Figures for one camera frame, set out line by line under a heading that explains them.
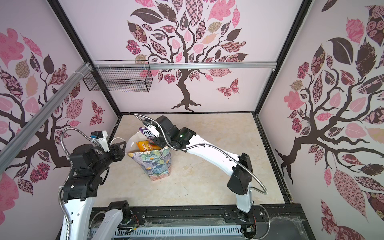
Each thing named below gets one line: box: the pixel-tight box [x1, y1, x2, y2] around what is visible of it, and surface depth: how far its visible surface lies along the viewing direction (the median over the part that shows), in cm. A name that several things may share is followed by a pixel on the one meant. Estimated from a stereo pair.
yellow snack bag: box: [136, 140, 162, 152], surface depth 79 cm
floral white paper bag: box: [125, 131, 172, 182], surface depth 76 cm
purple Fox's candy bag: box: [139, 127, 155, 141], surface depth 76 cm
